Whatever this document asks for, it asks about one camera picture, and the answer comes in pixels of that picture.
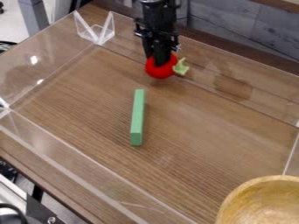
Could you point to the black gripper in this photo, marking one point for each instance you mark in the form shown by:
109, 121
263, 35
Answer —
155, 29

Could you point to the red plush fruit green leaf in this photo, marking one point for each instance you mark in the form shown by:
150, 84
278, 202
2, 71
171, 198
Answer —
173, 67

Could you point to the green rectangular block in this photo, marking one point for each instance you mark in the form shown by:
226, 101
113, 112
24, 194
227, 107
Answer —
138, 118

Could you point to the wooden bowl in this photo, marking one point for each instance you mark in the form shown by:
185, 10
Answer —
266, 200

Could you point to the black metal clamp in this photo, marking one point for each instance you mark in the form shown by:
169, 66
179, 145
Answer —
38, 214

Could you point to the clear acrylic tray enclosure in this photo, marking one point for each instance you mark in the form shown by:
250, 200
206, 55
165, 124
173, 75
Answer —
221, 125

